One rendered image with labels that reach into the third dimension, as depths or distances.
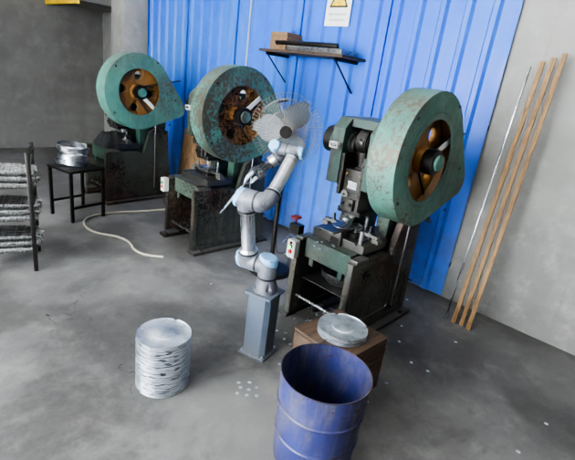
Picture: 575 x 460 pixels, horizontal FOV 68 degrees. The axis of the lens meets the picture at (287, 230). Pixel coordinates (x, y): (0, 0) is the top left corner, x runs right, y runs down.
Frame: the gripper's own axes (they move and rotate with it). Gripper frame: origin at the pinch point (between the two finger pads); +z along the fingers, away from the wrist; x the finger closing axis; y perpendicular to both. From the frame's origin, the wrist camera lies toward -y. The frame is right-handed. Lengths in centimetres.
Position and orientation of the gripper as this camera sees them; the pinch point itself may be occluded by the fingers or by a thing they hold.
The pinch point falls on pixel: (245, 181)
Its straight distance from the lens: 276.4
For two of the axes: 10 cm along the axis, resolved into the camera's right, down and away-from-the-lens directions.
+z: -7.9, 5.9, 1.8
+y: 0.4, 3.4, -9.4
